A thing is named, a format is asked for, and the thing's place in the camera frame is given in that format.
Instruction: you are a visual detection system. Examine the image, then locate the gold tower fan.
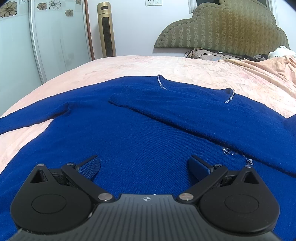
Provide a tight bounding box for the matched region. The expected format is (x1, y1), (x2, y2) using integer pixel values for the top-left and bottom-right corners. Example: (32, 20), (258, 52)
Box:
(97, 1), (116, 57)

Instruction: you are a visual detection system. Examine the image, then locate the pink bed sheet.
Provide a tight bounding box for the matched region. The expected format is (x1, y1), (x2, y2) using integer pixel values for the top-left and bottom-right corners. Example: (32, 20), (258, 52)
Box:
(0, 55), (296, 174)

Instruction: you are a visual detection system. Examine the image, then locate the blue knit sweater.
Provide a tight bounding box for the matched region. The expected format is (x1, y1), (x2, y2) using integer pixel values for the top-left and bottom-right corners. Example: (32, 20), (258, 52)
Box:
(1, 76), (295, 240)

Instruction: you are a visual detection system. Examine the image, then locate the white floral wardrobe door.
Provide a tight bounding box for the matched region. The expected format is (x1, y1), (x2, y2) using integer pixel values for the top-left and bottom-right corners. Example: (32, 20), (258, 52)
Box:
(1, 1), (92, 113)

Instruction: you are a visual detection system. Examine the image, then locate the dark clothes pile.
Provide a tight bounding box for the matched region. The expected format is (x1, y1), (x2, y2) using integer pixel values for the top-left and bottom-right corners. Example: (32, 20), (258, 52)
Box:
(241, 54), (268, 62)

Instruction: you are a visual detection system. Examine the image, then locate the white wall socket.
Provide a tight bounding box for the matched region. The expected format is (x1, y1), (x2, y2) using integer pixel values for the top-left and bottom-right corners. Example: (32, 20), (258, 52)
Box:
(145, 0), (163, 6)

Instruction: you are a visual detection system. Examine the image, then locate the olive padded headboard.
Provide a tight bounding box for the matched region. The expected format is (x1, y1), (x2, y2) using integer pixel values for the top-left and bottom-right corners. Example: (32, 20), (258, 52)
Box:
(154, 1), (289, 56)

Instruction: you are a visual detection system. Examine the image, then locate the white fluffy cloth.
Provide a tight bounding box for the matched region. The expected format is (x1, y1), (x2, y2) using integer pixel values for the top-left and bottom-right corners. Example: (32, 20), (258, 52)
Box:
(268, 46), (293, 59)

